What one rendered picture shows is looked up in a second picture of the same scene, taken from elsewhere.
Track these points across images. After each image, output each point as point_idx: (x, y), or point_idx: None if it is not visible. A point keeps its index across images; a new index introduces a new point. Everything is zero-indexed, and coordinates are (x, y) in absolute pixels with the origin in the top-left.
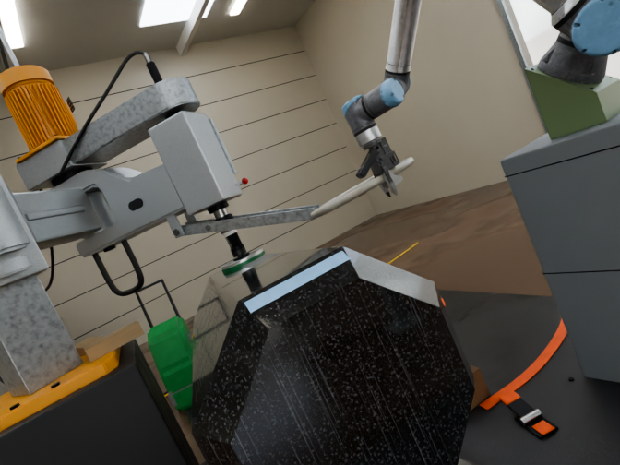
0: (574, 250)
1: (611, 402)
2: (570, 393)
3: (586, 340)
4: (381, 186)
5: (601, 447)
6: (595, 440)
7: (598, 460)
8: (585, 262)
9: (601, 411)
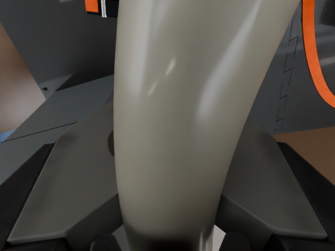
0: (56, 139)
1: (89, 58)
2: (113, 51)
3: (104, 87)
4: (244, 133)
5: (58, 17)
6: (65, 20)
7: (49, 5)
8: (57, 132)
9: (85, 47)
